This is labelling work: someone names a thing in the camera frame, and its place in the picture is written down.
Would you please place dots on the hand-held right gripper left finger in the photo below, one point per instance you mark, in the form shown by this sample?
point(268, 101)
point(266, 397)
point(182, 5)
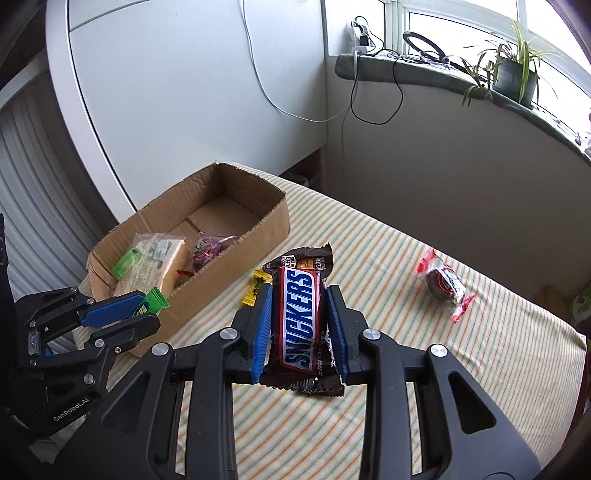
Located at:
point(263, 332)

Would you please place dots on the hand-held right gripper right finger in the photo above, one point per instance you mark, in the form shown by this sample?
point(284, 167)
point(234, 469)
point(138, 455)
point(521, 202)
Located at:
point(337, 332)

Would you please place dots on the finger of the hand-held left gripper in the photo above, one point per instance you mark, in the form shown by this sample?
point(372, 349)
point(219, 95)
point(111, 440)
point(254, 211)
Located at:
point(111, 311)
point(134, 330)

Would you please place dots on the clear cracker packet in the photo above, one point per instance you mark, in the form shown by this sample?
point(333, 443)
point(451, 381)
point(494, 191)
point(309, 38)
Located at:
point(161, 263)

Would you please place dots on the brown cardboard box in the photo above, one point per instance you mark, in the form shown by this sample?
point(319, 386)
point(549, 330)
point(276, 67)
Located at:
point(231, 258)

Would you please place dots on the dark snack packet red seal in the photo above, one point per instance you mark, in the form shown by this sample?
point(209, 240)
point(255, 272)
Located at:
point(443, 284)
point(207, 251)

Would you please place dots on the yellow candy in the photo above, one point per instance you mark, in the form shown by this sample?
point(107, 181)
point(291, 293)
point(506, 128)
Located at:
point(256, 288)

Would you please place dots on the striped tablecloth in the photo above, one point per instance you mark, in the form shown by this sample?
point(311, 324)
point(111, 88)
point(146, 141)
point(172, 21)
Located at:
point(415, 369)

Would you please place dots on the white ribbed radiator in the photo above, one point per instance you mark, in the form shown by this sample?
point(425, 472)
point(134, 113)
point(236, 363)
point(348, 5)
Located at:
point(37, 184)

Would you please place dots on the white cabinet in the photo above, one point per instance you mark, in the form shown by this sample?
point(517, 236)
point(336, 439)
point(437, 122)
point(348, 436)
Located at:
point(184, 92)

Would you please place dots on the grey stone windowsill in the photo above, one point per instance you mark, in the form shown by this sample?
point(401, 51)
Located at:
point(415, 76)

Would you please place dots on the white power adapter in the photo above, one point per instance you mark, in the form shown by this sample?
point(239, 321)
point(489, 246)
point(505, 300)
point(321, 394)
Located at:
point(362, 41)

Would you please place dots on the potted green plant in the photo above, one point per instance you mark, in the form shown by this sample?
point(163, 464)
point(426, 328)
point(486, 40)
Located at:
point(515, 78)

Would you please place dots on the white window frame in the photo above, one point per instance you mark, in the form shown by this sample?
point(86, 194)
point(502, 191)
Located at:
point(397, 18)

